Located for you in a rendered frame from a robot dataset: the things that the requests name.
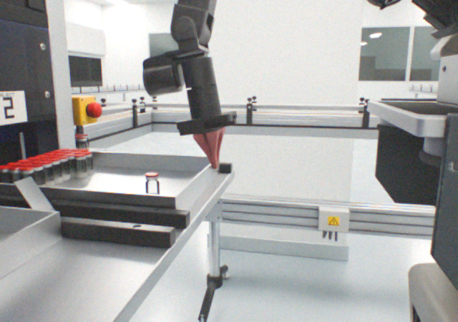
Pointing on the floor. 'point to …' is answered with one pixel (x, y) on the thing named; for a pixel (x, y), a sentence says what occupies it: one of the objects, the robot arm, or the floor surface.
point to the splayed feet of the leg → (212, 292)
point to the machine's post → (62, 79)
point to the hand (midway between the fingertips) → (215, 164)
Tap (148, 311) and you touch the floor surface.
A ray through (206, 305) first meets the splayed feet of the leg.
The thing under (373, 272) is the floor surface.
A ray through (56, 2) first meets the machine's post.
